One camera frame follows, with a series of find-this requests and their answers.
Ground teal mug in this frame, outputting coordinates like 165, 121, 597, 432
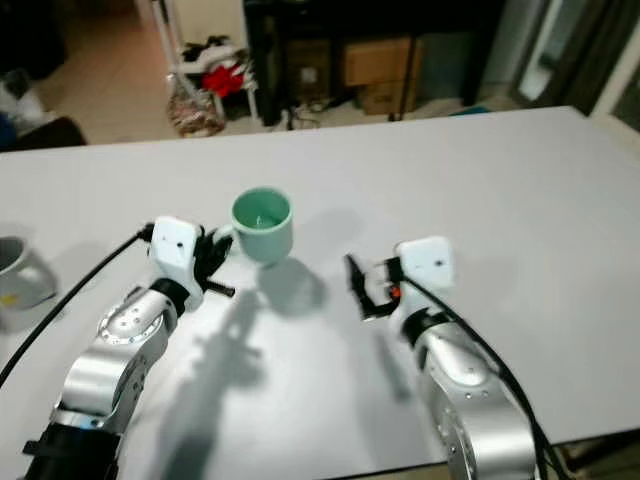
215, 187, 294, 267

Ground red cloth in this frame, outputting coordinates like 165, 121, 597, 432
200, 63, 249, 98

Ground grey mug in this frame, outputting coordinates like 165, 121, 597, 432
0, 236, 58, 309

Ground black chair back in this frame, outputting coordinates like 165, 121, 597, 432
10, 117, 89, 151

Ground small cardboard box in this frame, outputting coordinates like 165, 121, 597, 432
285, 40, 331, 101

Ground large cardboard box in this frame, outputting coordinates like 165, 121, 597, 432
343, 38, 423, 116

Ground white metal rack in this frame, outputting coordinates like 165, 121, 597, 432
150, 0, 261, 126

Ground black shelf unit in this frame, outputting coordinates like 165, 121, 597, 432
245, 0, 506, 126

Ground white plastic bag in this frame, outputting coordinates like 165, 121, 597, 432
0, 70, 46, 126

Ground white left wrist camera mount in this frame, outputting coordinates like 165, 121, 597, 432
150, 217, 203, 286

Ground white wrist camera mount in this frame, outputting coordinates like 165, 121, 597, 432
150, 217, 203, 286
393, 236, 456, 319

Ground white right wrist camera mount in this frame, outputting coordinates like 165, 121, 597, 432
393, 236, 456, 319

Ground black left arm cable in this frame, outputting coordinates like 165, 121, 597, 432
0, 228, 153, 386

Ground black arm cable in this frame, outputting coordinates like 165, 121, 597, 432
405, 278, 551, 480
0, 228, 153, 386

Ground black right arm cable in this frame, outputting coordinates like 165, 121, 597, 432
405, 278, 551, 480

